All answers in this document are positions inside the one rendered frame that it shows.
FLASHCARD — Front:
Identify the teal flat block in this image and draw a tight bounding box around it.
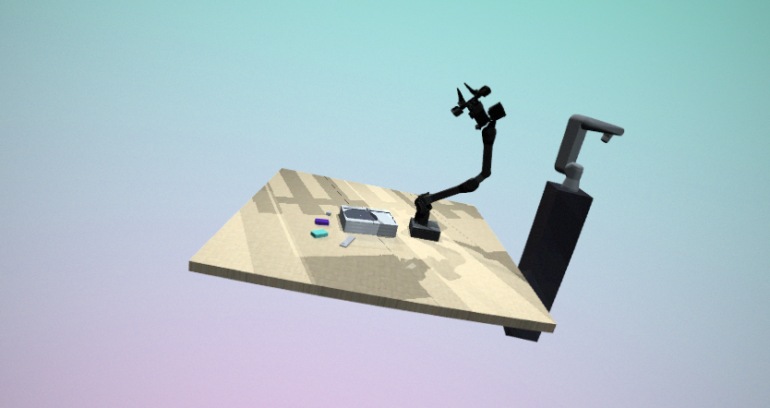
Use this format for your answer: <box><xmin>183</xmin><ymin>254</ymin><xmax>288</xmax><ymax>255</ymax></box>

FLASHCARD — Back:
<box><xmin>310</xmin><ymin>229</ymin><xmax>328</xmax><ymax>238</ymax></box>

